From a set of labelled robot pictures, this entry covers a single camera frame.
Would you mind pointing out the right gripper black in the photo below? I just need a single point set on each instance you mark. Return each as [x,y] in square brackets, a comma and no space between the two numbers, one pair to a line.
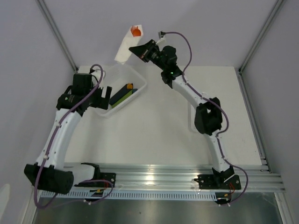
[144,51]

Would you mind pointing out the orange plastic fork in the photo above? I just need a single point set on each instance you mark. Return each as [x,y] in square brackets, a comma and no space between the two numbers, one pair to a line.
[133,28]

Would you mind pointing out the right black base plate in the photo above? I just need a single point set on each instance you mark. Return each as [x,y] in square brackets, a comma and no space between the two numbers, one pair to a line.
[209,182]

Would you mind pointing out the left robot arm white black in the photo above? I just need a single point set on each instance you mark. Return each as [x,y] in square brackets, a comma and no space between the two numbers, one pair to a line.
[48,172]

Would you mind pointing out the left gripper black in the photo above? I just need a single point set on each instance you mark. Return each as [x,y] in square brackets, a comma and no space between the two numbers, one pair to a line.
[98,103]

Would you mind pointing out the aluminium frame post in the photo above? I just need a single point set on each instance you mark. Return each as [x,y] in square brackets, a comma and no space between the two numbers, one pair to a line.
[56,33]
[262,33]

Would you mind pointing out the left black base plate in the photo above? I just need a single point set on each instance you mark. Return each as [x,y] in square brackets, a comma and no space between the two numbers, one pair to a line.
[111,177]

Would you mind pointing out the white paper napkin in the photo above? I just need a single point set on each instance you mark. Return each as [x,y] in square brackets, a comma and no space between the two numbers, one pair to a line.
[128,41]

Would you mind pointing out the green rolled napkin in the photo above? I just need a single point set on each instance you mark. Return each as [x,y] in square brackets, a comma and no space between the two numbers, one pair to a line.
[124,98]

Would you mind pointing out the small white utensil tray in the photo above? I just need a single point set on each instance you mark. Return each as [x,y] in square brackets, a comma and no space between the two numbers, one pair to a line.
[191,118]

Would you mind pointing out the aluminium mounting rail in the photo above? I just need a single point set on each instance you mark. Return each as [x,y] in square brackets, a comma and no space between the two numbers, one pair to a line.
[165,178]

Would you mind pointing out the right aluminium frame post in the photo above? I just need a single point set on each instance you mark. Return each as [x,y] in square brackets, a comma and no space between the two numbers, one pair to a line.
[262,33]

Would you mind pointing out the right side aluminium rail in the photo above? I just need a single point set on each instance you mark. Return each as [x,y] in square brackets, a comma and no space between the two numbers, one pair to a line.
[253,121]

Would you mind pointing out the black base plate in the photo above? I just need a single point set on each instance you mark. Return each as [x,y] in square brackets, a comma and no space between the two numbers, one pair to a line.
[209,182]
[111,177]

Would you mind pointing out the white slotted cable duct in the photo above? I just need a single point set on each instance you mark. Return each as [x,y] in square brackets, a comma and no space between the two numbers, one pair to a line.
[141,195]

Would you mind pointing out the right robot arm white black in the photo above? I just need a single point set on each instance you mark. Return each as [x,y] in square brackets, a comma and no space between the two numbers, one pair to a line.
[208,114]

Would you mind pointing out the orange plastic spoon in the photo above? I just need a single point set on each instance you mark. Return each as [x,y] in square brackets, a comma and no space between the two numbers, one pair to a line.
[136,32]

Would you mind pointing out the dark navy rolled napkin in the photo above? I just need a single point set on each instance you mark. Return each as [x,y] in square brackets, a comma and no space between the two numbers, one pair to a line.
[121,92]

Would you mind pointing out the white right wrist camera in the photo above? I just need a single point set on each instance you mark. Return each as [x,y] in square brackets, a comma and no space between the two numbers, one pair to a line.
[162,38]

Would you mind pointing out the left aluminium frame post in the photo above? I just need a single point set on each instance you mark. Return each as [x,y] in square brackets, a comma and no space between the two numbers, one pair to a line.
[56,33]

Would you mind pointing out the large white plastic basket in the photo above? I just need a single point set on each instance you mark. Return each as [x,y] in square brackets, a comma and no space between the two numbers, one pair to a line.
[116,77]

